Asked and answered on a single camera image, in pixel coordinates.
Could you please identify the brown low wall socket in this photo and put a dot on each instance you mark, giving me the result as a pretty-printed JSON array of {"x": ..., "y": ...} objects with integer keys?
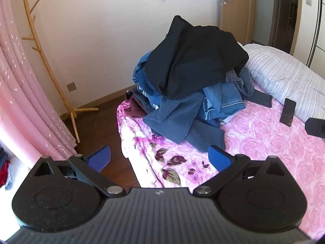
[{"x": 71, "y": 86}]

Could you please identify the pink curtain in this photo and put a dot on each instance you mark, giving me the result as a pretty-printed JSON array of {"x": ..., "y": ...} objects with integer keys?
[{"x": 22, "y": 101}]

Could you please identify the dark wooden door frame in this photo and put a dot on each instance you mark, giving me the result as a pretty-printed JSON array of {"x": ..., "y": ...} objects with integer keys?
[{"x": 287, "y": 15}]

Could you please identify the wooden coat rack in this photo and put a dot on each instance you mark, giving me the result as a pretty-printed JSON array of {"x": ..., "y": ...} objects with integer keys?
[{"x": 44, "y": 56}]

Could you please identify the navy white striped garment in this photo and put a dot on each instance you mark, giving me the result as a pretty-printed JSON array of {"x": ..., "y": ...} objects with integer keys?
[{"x": 148, "y": 97}]

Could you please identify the black smartphone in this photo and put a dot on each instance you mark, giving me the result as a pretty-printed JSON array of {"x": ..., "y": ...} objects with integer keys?
[{"x": 288, "y": 112}]

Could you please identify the black garment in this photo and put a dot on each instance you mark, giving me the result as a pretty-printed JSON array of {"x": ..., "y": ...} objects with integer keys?
[{"x": 190, "y": 61}]

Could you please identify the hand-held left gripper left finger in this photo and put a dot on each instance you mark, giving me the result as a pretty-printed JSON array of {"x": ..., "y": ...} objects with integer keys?
[{"x": 100, "y": 157}]

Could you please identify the dark blue garment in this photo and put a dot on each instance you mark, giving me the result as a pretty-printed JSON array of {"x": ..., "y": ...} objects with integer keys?
[{"x": 261, "y": 98}]

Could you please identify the red garment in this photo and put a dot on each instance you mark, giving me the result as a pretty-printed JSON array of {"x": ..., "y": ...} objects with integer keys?
[{"x": 3, "y": 174}]

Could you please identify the wooden door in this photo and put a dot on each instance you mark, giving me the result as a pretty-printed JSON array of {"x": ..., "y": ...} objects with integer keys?
[{"x": 237, "y": 12}]

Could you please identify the grey-blue sweatshirt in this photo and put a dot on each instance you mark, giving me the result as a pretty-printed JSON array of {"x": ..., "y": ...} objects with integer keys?
[{"x": 172, "y": 119}]

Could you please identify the blue denim garment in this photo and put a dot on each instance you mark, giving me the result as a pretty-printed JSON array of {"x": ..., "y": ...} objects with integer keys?
[{"x": 141, "y": 67}]

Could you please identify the pink floral blanket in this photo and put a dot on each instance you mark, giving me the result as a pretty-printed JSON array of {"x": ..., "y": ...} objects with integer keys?
[{"x": 266, "y": 142}]

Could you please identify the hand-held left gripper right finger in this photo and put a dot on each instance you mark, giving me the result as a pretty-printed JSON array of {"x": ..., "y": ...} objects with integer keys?
[{"x": 219, "y": 160}]

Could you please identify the white sliding wardrobe door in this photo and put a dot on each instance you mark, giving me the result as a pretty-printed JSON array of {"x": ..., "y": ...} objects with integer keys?
[{"x": 316, "y": 25}]

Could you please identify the maroon garment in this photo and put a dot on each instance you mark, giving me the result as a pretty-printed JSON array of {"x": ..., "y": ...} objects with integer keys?
[{"x": 134, "y": 109}]

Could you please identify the blue denim jeans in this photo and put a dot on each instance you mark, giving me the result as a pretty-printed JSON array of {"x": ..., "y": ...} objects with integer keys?
[{"x": 223, "y": 99}]

